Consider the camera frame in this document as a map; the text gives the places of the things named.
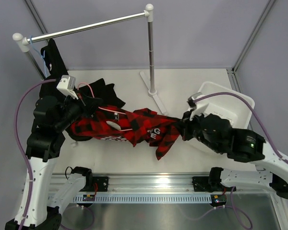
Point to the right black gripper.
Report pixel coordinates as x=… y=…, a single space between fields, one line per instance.
x=186 y=123

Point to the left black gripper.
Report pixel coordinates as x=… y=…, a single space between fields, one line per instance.
x=90 y=104

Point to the pink clothes hanger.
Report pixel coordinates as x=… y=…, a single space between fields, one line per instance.
x=91 y=91

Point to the red black plaid shirt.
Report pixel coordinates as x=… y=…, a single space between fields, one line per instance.
x=158 y=131

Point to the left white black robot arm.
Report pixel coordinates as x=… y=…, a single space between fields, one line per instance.
x=37 y=211

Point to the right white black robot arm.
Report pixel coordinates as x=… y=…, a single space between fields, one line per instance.
x=240 y=145

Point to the blue clothes hanger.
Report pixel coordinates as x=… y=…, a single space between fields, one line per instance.
x=41 y=55

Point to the white plastic basket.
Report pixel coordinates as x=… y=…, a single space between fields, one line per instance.
x=227 y=106

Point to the silver white clothes rack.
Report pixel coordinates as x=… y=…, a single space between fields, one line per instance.
x=148 y=13

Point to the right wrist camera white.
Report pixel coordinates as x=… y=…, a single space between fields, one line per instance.
x=196 y=108

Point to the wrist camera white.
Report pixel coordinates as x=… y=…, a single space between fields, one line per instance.
x=66 y=86
x=196 y=108

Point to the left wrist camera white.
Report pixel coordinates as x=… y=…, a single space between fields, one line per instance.
x=66 y=86

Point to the aluminium mounting rail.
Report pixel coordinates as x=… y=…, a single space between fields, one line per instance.
x=148 y=183

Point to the slotted cable duct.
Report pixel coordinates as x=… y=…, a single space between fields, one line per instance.
x=142 y=199

